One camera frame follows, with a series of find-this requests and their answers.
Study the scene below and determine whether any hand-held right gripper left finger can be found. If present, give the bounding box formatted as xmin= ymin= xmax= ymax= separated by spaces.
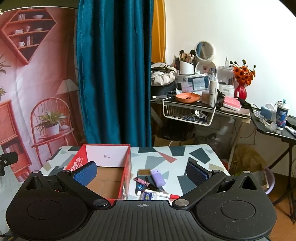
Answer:
xmin=23 ymin=162 xmax=111 ymax=208

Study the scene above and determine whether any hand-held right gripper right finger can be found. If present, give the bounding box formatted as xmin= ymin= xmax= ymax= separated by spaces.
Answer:
xmin=172 ymin=160 xmax=264 ymax=208

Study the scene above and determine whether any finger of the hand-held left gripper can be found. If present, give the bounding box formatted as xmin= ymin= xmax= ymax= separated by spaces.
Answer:
xmin=0 ymin=152 xmax=19 ymax=178

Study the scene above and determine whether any red strawberry print cardboard box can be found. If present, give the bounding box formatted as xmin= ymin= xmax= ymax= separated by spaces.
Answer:
xmin=63 ymin=144 xmax=132 ymax=201

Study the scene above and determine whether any white marker with red cap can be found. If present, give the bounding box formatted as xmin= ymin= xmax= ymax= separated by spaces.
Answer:
xmin=157 ymin=192 xmax=180 ymax=200

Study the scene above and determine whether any purple plastic container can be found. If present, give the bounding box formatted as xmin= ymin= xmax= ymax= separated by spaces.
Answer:
xmin=150 ymin=169 xmax=166 ymax=187

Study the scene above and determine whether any black bag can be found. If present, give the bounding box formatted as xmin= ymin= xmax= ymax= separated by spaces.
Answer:
xmin=159 ymin=120 xmax=196 ymax=141

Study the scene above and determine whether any brown cardboard box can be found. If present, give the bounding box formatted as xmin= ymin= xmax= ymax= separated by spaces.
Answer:
xmin=154 ymin=134 xmax=195 ymax=147

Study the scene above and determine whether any pink checkered pen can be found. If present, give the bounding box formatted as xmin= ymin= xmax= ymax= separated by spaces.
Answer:
xmin=134 ymin=177 xmax=160 ymax=192

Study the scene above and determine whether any yellow plastic bag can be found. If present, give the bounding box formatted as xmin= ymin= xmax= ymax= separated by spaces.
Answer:
xmin=231 ymin=145 xmax=266 ymax=177

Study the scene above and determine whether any black desk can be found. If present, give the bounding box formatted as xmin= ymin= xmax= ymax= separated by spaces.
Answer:
xmin=150 ymin=93 xmax=252 ymax=163

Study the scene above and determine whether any purple basin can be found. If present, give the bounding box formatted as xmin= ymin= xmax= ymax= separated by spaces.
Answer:
xmin=254 ymin=166 xmax=275 ymax=195

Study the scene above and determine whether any orange bowl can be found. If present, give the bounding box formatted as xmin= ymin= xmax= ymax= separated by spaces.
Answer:
xmin=175 ymin=92 xmax=201 ymax=104

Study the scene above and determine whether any tall white bottle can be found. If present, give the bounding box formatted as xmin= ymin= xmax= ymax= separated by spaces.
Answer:
xmin=209 ymin=79 xmax=219 ymax=107

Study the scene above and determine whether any black folding table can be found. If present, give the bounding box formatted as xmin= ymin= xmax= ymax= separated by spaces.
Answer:
xmin=251 ymin=109 xmax=296 ymax=209

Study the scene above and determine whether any clear plastic box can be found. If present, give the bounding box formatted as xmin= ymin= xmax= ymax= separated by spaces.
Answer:
xmin=185 ymin=74 xmax=210 ymax=91

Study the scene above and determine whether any blue tissue pack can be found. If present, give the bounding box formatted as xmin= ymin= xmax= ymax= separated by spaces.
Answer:
xmin=260 ymin=103 xmax=277 ymax=122

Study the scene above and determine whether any red vase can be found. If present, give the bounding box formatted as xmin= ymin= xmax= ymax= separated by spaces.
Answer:
xmin=234 ymin=81 xmax=247 ymax=99

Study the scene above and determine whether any grey and white bag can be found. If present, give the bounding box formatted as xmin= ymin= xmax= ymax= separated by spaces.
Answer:
xmin=151 ymin=62 xmax=178 ymax=88

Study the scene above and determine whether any white cosmetics organizer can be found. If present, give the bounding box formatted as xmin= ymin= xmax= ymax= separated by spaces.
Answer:
xmin=217 ymin=66 xmax=236 ymax=94

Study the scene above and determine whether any blue and white cup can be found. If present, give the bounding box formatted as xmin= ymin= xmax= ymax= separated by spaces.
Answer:
xmin=277 ymin=100 xmax=290 ymax=130

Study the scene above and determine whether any white makeup brush holder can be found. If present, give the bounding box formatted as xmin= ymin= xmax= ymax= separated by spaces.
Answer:
xmin=173 ymin=49 xmax=197 ymax=75

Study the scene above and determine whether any teal curtain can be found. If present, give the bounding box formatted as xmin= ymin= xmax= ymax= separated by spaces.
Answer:
xmin=76 ymin=0 xmax=154 ymax=147

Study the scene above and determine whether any orange flower bouquet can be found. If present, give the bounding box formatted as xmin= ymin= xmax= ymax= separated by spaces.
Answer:
xmin=232 ymin=60 xmax=256 ymax=87

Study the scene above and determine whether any round white mirror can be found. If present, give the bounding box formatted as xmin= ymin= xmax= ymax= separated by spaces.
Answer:
xmin=195 ymin=41 xmax=218 ymax=75

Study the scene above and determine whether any yellow curtain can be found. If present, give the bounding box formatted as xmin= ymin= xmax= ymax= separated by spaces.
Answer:
xmin=151 ymin=0 xmax=167 ymax=64

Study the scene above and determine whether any white wire basket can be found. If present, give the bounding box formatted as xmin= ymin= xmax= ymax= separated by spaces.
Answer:
xmin=162 ymin=97 xmax=218 ymax=127

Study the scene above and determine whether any printed wall backdrop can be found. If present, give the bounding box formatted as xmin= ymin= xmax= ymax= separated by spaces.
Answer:
xmin=0 ymin=7 xmax=80 ymax=186

